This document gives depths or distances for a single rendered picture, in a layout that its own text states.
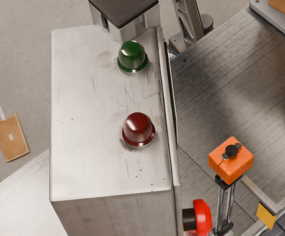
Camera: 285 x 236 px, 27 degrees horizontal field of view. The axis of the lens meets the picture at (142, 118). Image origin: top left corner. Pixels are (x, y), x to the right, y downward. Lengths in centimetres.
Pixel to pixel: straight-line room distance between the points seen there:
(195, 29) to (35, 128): 78
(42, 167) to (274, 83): 52
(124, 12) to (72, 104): 9
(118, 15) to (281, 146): 75
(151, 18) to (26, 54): 196
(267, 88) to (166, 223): 81
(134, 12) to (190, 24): 132
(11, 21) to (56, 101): 211
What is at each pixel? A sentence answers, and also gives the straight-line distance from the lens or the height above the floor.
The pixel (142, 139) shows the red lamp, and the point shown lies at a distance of 45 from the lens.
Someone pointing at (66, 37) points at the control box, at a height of 147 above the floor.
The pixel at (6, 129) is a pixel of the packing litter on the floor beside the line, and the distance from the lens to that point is 226.
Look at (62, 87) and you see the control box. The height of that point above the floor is 147.
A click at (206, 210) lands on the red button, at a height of 134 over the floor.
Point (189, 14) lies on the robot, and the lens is 176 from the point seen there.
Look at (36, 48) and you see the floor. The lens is 247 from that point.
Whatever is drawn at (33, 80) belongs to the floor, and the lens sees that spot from 238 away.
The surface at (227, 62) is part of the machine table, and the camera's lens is 130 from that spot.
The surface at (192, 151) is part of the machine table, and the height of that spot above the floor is 83.
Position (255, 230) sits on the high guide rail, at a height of 96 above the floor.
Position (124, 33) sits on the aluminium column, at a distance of 50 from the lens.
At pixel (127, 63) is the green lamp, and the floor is 149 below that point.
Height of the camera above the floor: 187
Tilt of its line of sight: 58 degrees down
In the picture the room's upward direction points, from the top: 8 degrees counter-clockwise
